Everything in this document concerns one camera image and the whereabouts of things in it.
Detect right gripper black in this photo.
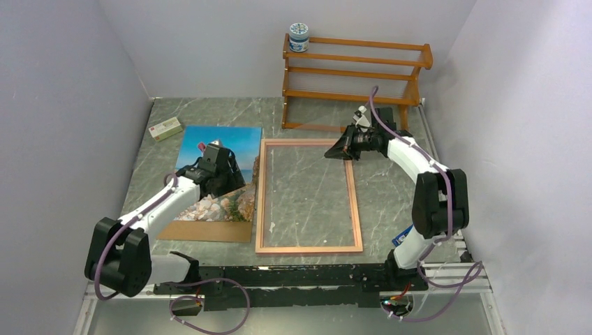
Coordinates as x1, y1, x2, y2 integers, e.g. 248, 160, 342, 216
325, 123, 378, 161

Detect landscape beach photo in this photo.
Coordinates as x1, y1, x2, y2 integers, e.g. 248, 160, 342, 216
175, 125, 262, 222

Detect pink wooden picture frame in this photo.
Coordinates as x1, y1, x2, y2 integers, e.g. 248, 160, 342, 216
254, 137, 364, 255

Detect clear frame glazing sheet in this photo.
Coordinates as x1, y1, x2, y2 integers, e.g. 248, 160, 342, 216
265, 124, 357, 248

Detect brown frame backing board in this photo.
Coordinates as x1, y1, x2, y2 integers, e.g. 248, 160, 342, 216
157, 221, 253, 243

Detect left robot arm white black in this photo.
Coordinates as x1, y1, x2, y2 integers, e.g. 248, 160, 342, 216
84, 141, 246, 301

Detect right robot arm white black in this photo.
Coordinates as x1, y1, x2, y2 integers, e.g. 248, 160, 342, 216
324, 106, 469, 290

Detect small white green box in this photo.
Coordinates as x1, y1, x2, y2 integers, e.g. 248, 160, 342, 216
148, 117, 183, 142

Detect orange wooden rack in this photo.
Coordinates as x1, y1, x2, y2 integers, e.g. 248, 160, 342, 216
281, 35, 434, 132

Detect blue white lidded jar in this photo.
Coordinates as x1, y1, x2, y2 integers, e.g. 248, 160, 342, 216
288, 22, 309, 53

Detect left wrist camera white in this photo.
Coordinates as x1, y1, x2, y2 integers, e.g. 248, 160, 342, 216
197, 140, 223, 153

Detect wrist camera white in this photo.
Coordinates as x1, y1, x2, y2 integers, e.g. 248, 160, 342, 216
197, 140, 223, 153
353, 105, 371, 128

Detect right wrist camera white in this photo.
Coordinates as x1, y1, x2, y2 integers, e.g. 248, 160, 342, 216
353, 105, 371, 128

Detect blue black handled tool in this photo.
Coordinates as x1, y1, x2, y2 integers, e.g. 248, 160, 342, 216
392, 225, 413, 247

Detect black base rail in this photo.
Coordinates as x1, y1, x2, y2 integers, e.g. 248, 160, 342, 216
154, 259, 428, 311

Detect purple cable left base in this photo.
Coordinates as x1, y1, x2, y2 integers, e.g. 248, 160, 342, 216
168, 278, 253, 335

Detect aluminium extrusion rail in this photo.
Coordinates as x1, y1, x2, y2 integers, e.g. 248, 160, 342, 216
416, 103, 490, 295

